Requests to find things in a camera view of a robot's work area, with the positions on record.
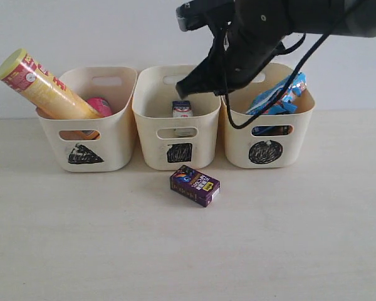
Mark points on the cream bin with circle mark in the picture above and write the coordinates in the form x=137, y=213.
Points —
x=270, y=141

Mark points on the purple juice box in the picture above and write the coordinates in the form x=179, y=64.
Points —
x=194, y=185

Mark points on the pink chips can yellow lid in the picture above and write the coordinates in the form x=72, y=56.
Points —
x=103, y=108

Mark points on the cream bin with square mark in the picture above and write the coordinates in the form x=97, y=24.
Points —
x=168, y=142

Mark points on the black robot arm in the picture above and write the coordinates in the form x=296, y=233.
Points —
x=342, y=18

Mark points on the blue white milk carton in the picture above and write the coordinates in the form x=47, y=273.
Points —
x=182, y=109

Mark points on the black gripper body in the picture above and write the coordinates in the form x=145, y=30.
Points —
x=242, y=49

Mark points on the blue noodle packet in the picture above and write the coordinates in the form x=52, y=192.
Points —
x=284, y=106

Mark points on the cream bin with triangle mark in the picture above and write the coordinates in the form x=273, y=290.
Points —
x=98, y=145

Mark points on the yellow Lay's chips can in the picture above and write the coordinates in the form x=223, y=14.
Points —
x=26, y=76

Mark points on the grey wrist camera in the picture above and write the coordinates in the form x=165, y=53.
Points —
x=196, y=14

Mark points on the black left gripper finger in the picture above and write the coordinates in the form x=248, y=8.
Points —
x=209, y=76

